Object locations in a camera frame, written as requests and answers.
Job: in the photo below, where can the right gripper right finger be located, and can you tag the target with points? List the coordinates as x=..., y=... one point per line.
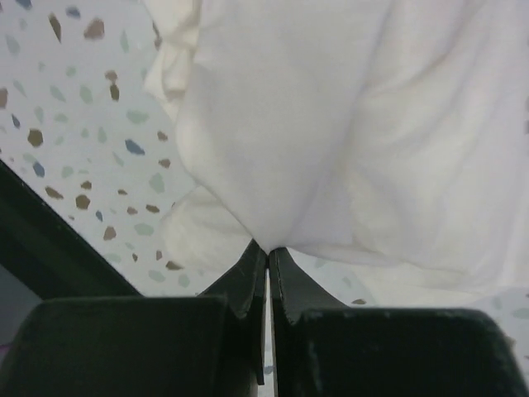
x=323, y=347

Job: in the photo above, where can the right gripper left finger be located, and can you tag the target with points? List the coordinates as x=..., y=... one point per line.
x=211, y=344

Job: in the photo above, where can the white t-shirt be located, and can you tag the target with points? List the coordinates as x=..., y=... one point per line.
x=391, y=136

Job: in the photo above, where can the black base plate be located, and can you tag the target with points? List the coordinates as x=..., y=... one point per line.
x=45, y=253

